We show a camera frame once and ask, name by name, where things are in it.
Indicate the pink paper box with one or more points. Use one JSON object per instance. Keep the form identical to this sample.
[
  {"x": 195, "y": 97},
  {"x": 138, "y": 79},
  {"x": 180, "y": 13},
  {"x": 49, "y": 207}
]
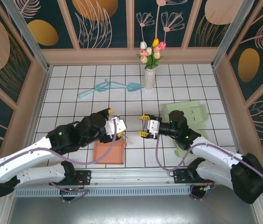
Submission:
[{"x": 115, "y": 156}]

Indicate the green paper box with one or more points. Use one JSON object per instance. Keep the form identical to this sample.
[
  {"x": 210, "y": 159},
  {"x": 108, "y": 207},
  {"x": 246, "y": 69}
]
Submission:
[{"x": 199, "y": 112}]

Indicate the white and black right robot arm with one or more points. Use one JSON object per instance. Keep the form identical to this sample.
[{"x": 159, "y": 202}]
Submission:
[{"x": 217, "y": 151}]

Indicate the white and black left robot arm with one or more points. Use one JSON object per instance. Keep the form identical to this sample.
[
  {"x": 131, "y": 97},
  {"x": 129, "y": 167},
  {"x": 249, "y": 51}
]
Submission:
[{"x": 17, "y": 156}]

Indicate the light blue toy garden fork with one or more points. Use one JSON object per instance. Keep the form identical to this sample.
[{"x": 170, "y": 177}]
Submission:
[{"x": 98, "y": 88}]

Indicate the light blue toy trowel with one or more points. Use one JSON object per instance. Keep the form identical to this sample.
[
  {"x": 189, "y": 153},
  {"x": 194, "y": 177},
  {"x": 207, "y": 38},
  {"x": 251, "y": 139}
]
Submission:
[{"x": 135, "y": 86}]

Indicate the white ribbed vase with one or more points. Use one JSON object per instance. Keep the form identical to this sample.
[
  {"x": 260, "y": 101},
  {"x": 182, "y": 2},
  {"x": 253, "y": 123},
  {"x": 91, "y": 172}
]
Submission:
[{"x": 149, "y": 79}]

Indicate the artificial tulip bouquet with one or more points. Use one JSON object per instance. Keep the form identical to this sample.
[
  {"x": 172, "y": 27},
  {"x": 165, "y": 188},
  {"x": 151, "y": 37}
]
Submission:
[{"x": 151, "y": 59}]

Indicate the grey metal sheet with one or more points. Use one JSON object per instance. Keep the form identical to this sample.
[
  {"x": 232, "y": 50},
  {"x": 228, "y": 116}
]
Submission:
[{"x": 131, "y": 210}]

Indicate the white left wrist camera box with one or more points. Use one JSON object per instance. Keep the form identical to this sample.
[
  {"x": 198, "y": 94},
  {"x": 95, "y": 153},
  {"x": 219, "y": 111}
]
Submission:
[{"x": 119, "y": 127}]

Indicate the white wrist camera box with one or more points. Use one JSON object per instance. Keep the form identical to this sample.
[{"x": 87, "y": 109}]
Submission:
[
  {"x": 152, "y": 128},
  {"x": 119, "y": 127}
]

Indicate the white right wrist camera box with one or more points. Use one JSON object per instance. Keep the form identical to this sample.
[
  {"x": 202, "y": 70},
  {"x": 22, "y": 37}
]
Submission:
[{"x": 152, "y": 128}]

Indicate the aluminium mounting rail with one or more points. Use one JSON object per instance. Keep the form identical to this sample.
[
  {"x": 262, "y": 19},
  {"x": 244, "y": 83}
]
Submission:
[{"x": 131, "y": 176}]

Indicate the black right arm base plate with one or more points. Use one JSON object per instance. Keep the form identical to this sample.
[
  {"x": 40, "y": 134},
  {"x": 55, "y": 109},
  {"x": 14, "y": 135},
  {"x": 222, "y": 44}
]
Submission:
[{"x": 180, "y": 177}]

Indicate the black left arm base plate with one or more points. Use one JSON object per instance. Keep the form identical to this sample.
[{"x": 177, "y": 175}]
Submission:
[{"x": 85, "y": 177}]

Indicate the aluminium table side rail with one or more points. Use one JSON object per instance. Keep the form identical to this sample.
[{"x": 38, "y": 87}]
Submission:
[
  {"x": 226, "y": 105},
  {"x": 36, "y": 112}
]

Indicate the aluminium frame post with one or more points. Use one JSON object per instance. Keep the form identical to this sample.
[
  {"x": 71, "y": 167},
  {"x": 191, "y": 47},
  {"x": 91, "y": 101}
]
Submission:
[
  {"x": 230, "y": 35},
  {"x": 31, "y": 39}
]

